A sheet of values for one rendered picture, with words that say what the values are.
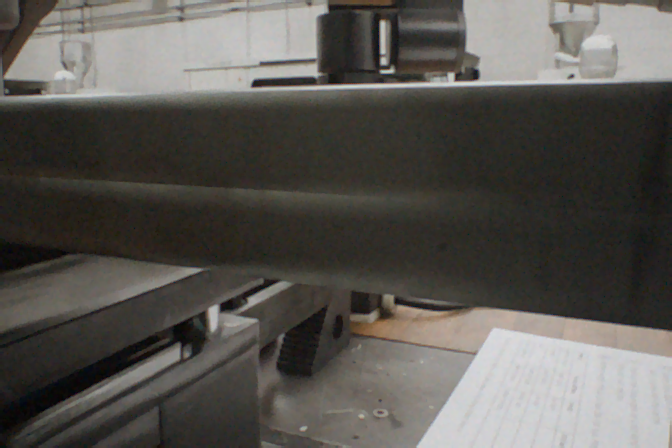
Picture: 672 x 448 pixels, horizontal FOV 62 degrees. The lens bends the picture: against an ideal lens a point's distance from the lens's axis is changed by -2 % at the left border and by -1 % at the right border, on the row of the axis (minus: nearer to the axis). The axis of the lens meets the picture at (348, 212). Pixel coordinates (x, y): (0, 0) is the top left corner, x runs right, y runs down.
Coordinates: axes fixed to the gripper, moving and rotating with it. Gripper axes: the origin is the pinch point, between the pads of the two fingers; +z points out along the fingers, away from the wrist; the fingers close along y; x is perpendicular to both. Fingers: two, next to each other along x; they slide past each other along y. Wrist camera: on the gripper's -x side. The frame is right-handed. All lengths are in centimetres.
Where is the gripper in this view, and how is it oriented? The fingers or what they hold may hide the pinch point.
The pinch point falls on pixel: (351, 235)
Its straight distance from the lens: 52.1
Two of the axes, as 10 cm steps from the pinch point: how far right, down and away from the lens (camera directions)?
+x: -4.1, 1.5, -9.0
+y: -9.1, -0.5, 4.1
